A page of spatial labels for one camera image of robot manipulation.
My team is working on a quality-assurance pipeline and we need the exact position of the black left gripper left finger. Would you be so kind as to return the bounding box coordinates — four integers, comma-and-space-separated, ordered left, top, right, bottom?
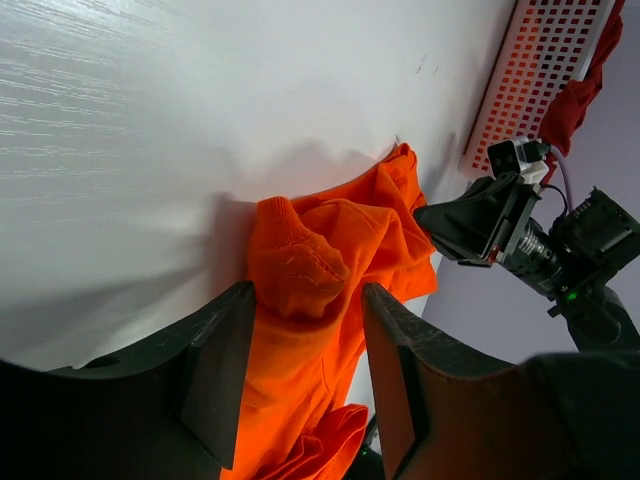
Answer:
1, 282, 256, 479

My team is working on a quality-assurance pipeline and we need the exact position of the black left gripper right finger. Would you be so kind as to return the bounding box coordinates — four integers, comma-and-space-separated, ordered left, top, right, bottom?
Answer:
362, 283, 639, 479

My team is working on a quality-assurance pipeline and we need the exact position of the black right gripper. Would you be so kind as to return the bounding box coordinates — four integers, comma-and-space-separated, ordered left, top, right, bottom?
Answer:
413, 173, 562, 300

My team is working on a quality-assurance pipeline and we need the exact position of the orange t-shirt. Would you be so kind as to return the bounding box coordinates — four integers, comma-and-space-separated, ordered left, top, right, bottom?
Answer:
221, 143, 437, 479

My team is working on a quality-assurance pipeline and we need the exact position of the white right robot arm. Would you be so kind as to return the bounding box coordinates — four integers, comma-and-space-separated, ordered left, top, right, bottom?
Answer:
413, 173, 639, 352

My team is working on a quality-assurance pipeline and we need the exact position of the dark red t-shirt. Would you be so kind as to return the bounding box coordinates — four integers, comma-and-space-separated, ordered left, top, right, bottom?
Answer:
539, 1, 625, 157

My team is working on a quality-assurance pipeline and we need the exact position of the white plastic laundry basket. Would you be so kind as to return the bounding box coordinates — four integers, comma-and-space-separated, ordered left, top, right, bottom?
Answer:
460, 1, 614, 179

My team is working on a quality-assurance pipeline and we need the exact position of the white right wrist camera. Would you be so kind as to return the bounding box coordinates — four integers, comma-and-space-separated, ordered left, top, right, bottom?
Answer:
487, 137, 551, 185

